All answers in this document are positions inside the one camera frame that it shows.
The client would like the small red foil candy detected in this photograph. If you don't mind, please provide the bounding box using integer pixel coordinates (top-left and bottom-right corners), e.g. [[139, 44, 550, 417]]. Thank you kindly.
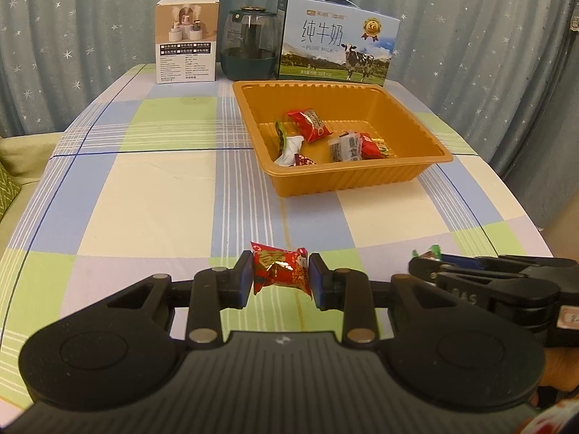
[[295, 153, 316, 167]]

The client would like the long red snack packet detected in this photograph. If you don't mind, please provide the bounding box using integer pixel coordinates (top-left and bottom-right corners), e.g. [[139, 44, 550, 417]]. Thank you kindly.
[[287, 109, 332, 143]]

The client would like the white product box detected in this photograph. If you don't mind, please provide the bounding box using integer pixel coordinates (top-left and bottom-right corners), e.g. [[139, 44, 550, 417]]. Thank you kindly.
[[155, 0, 220, 84]]

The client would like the blue star curtain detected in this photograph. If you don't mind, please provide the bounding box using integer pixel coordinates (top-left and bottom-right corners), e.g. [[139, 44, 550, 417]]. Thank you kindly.
[[1, 0, 578, 227]]

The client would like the orange plastic tray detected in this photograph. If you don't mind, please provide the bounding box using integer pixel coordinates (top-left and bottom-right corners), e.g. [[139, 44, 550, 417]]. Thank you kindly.
[[233, 80, 452, 197]]

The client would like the clear grey snack packet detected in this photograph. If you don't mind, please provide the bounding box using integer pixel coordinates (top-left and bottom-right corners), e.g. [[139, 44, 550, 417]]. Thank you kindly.
[[328, 131, 362, 163]]

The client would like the red double-happiness candy packet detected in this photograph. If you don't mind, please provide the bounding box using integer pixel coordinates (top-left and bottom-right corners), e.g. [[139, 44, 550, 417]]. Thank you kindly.
[[359, 132, 390, 160]]

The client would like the blue milk carton box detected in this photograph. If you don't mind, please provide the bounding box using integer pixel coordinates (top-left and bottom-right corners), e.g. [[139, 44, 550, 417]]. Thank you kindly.
[[277, 0, 400, 85]]

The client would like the green clear candy packet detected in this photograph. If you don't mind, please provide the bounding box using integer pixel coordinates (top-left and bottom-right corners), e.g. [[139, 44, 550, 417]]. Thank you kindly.
[[412, 245, 441, 261]]

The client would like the person's right hand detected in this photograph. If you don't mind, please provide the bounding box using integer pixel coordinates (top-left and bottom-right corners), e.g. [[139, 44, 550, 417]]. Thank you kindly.
[[540, 348, 579, 400]]

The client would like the dark green glass jar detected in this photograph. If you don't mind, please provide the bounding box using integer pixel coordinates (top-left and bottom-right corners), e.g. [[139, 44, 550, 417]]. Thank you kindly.
[[220, 6, 279, 81]]

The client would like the green patterned sofa cushion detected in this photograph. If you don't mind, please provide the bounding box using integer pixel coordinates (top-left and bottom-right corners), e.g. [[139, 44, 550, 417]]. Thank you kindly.
[[0, 132, 65, 236]]

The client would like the red gold candy packet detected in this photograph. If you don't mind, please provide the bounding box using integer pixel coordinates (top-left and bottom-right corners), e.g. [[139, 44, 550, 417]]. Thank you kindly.
[[251, 242, 312, 297]]

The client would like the white silver snack wrapper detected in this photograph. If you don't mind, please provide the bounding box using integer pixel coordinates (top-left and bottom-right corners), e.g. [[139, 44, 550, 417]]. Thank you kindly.
[[275, 120, 304, 167]]

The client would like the checkered tablecloth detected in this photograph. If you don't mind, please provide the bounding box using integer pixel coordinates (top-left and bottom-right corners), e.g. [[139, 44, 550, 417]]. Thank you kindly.
[[1, 65, 549, 422]]

